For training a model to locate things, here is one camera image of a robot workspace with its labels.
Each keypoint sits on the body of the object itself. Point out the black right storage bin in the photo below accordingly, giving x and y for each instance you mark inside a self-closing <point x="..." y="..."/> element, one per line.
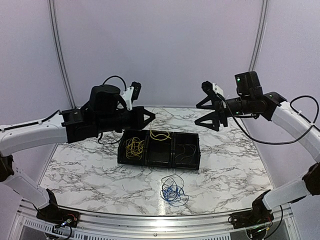
<point x="186" y="152"/>

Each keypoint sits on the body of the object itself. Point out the aluminium front table rail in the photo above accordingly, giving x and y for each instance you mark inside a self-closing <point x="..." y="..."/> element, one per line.
<point x="108" y="226"/>

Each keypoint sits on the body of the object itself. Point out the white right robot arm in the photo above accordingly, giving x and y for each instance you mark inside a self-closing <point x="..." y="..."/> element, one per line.
<point x="276" y="109"/>

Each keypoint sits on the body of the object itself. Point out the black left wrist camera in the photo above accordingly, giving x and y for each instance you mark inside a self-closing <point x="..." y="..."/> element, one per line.
<point x="131" y="94"/>

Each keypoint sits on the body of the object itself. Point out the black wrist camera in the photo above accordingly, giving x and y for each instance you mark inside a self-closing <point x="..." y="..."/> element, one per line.
<point x="248" y="84"/>
<point x="131" y="94"/>

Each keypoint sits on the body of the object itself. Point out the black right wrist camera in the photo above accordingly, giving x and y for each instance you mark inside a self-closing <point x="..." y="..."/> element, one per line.
<point x="248" y="84"/>

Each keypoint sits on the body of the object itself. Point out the aluminium right corner post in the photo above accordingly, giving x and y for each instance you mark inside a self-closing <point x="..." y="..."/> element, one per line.
<point x="258" y="37"/>

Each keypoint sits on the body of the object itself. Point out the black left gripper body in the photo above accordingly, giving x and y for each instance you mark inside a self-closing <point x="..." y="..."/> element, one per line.
<point x="134" y="123"/>

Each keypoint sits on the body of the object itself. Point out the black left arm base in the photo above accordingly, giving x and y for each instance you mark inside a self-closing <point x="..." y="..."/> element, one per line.
<point x="54" y="214"/>

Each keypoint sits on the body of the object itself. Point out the black storage bin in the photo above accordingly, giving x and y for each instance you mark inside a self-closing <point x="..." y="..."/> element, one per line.
<point x="132" y="147"/>
<point x="186" y="152"/>

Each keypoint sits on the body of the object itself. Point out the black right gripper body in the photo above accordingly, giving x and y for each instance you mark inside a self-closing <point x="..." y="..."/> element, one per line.
<point x="220" y="112"/>

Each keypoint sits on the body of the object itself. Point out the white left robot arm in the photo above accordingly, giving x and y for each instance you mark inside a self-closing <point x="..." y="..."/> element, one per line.
<point x="108" y="109"/>

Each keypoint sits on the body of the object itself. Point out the aluminium corner post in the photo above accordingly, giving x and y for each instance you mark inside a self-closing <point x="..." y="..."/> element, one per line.
<point x="258" y="37"/>
<point x="59" y="53"/>

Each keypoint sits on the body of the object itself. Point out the aluminium left corner post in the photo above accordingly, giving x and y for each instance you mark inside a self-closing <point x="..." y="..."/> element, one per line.
<point x="59" y="53"/>

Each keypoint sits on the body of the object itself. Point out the black left storage bin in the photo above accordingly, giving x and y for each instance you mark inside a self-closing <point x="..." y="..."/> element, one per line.
<point x="132" y="147"/>

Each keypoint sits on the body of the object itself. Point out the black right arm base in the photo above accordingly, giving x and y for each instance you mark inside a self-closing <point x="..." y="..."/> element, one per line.
<point x="259" y="214"/>

